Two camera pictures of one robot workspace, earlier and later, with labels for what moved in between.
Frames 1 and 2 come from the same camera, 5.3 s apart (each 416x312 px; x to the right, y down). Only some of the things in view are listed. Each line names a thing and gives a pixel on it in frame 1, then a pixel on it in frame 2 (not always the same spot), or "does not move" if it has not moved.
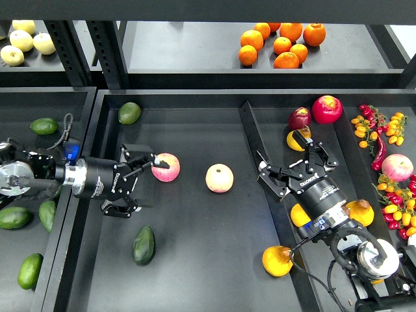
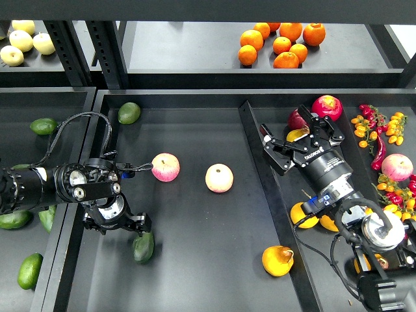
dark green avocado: (144, 245) does not move
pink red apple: (165, 174) does not move
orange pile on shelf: (290, 45) does not move
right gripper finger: (273, 180) to (277, 152)
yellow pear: (276, 260) does not move
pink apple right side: (397, 167) does not move
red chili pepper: (382, 149) does not move
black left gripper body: (105, 181) to (108, 214)
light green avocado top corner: (129, 113) does not move
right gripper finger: (314, 155) to (321, 129)
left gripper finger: (123, 208) to (141, 223)
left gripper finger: (139, 157) to (90, 224)
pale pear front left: (12, 56) does not move
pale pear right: (43, 43) does not move
